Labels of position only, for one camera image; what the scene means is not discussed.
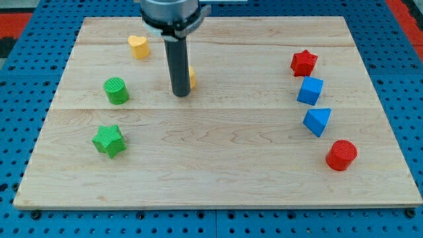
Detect red star block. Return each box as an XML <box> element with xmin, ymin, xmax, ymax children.
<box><xmin>290</xmin><ymin>50</ymin><xmax>318</xmax><ymax>77</ymax></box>

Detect light wooden board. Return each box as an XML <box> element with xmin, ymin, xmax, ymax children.
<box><xmin>13</xmin><ymin>17</ymin><xmax>422</xmax><ymax>210</ymax></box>

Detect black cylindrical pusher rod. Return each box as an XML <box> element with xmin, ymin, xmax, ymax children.
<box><xmin>165</xmin><ymin>38</ymin><xmax>191</xmax><ymax>97</ymax></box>

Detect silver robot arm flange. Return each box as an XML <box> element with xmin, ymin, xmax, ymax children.
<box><xmin>140</xmin><ymin>0</ymin><xmax>212</xmax><ymax>42</ymax></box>

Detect blue cube block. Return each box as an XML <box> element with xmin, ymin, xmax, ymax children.
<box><xmin>297</xmin><ymin>76</ymin><xmax>324</xmax><ymax>106</ymax></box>

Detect yellow heart block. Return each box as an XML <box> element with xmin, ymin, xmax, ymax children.
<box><xmin>128</xmin><ymin>35</ymin><xmax>150</xmax><ymax>60</ymax></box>

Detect green cylinder block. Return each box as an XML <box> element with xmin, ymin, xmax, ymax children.
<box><xmin>103</xmin><ymin>77</ymin><xmax>129</xmax><ymax>104</ymax></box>

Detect yellow hexagon block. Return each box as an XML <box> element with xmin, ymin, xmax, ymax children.
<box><xmin>188</xmin><ymin>65</ymin><xmax>196</xmax><ymax>89</ymax></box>

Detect green star block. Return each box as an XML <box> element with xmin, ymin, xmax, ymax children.
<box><xmin>92</xmin><ymin>125</ymin><xmax>126</xmax><ymax>159</ymax></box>

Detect blue triangular prism block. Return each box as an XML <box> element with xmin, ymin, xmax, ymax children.
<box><xmin>303</xmin><ymin>108</ymin><xmax>332</xmax><ymax>138</ymax></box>

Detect red cylinder block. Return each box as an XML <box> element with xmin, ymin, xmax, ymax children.
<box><xmin>326</xmin><ymin>139</ymin><xmax>358</xmax><ymax>171</ymax></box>

